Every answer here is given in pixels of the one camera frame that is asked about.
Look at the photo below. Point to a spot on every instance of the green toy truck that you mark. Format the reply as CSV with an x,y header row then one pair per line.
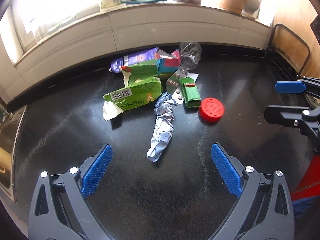
x,y
190,92

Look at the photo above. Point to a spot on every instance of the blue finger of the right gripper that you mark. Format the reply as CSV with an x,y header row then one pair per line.
x,y
291,86
291,116

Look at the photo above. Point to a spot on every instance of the red round lid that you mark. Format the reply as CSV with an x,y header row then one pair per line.
x,y
211,110

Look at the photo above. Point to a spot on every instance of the clear plastic cup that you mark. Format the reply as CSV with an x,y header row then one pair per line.
x,y
190,53

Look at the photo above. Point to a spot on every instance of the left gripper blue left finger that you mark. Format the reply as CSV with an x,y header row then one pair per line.
x,y
59,207

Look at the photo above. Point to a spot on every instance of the wooden cutting board in rack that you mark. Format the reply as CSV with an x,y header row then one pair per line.
x,y
290,46

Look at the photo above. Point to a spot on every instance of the red cabinet doors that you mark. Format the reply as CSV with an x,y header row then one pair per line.
x,y
309,185

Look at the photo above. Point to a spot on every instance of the pink foil snack bag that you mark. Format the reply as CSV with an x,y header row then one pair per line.
x,y
165,59

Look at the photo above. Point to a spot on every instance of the green torn carton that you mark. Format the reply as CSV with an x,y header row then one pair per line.
x,y
131,97

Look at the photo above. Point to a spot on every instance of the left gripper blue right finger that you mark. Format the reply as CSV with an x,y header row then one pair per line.
x,y
263,207

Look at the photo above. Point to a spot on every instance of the stainless steel sink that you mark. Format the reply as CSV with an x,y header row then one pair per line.
x,y
11,125

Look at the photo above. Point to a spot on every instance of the white blue wrapper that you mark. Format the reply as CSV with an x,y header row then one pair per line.
x,y
164,126

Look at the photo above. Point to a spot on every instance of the purple snack bag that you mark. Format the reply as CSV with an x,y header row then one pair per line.
x,y
145,55

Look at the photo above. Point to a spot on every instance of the white stone mortar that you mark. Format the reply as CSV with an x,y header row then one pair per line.
x,y
250,7

